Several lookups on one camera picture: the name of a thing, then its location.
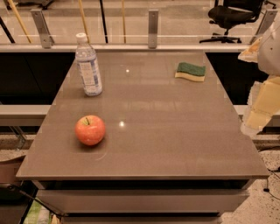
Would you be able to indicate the black office chair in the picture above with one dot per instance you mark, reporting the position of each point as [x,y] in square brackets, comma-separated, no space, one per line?
[232,13]

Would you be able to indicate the green and yellow sponge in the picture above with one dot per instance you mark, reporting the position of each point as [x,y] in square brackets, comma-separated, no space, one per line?
[190,72]

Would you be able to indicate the glass railing with metal brackets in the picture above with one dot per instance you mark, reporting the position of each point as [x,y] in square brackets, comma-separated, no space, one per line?
[179,25]

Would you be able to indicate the red apple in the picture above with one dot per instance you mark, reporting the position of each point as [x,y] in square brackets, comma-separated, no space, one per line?
[90,130]

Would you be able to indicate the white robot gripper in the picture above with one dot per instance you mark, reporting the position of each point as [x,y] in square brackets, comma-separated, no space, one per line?
[270,55]

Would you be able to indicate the clear plastic water bottle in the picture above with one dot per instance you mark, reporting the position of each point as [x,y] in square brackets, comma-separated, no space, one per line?
[88,67]

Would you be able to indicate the green package under table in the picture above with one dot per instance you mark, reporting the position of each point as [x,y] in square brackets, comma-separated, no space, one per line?
[37,214]

